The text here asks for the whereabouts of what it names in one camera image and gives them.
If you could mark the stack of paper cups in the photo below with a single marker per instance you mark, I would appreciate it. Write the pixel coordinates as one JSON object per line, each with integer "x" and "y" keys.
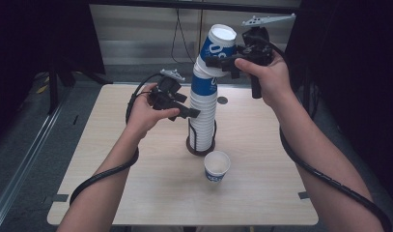
{"x": 202, "y": 119}

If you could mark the round grey table grommet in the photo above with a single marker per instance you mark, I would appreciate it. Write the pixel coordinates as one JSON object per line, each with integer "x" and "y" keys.
{"x": 222, "y": 100}

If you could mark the person's right hand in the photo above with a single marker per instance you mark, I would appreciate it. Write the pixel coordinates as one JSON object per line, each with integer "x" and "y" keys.
{"x": 276, "y": 83}

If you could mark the grey tape piece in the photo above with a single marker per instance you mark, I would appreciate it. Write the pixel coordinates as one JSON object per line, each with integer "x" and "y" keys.
{"x": 60, "y": 198}
{"x": 303, "y": 195}

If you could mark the black curtain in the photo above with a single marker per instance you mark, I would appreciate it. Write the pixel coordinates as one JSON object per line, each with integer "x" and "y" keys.
{"x": 355, "y": 64}
{"x": 39, "y": 32}

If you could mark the blue white paper cup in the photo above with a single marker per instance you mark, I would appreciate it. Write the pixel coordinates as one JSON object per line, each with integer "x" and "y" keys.
{"x": 216, "y": 166}
{"x": 218, "y": 42}

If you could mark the person's left hand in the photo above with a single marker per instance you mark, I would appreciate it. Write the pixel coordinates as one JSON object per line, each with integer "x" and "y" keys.
{"x": 142, "y": 116}

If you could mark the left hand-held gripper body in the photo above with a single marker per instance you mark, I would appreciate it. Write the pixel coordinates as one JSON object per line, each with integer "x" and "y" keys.
{"x": 165, "y": 93}

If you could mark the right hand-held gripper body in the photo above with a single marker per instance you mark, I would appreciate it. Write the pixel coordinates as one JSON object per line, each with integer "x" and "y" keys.
{"x": 258, "y": 45}

